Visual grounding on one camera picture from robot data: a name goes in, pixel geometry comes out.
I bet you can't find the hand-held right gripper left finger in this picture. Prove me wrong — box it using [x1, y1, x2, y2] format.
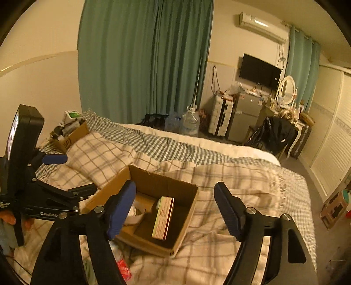
[30, 179, 138, 285]

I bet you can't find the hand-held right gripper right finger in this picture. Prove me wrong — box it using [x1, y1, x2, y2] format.
[214, 181, 320, 285]

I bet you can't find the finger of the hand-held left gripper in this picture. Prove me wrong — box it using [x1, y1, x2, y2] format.
[27, 153, 68, 173]
[23, 182, 98, 220]

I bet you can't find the pink medicine box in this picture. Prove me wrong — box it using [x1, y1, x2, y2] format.
[151, 196, 175, 241]

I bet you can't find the person's left hand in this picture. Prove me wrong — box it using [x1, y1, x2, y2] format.
[0, 212, 32, 231]

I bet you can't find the small printed cardboard box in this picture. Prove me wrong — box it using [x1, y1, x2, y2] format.
[49, 120, 91, 154]

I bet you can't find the beige tape roll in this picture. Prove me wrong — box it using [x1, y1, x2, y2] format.
[134, 192, 159, 217]

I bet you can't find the cream checked pillow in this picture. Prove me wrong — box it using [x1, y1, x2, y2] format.
[65, 134, 139, 188]

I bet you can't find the green and white box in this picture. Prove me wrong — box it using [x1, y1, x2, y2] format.
[64, 110, 82, 123]

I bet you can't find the red packet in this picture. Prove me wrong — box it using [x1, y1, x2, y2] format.
[116, 258, 133, 285]

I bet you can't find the white bed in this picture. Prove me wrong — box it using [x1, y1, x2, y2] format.
[119, 123, 282, 166]

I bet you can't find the green gingham bedsheet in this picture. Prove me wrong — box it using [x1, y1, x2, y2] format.
[36, 110, 318, 285]

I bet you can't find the black jacket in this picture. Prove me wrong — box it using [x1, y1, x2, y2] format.
[247, 116, 297, 154]

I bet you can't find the silver mini fridge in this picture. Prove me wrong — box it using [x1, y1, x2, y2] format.
[227, 92, 263, 143]

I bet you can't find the white suitcase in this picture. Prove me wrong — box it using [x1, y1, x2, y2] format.
[208, 94, 234, 136]

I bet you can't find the large clear water bottle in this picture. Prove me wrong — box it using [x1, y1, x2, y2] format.
[181, 105, 200, 138]

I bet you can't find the white dressing table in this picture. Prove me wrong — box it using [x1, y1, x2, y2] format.
[263, 103, 305, 159]

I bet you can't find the pack of small water bottles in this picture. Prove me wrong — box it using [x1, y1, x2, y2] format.
[165, 113, 183, 131]

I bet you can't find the brown trunk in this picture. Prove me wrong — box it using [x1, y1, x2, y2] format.
[290, 112, 313, 160]

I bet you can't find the white louvred wardrobe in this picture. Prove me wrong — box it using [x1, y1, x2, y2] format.
[308, 64, 351, 204]

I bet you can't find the wide green curtain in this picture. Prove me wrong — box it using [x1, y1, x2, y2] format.
[78, 0, 215, 124]

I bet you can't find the white pole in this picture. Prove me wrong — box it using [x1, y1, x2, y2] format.
[192, 58, 206, 110]

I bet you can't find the white oval mirror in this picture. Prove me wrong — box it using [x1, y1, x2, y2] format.
[275, 76, 298, 106]

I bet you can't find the narrow green curtain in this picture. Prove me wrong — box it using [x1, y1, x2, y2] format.
[285, 24, 322, 113]

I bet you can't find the white air conditioner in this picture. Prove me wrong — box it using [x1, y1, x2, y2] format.
[238, 11, 290, 44]

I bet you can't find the black wall television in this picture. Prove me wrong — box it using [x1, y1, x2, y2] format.
[239, 53, 282, 90]

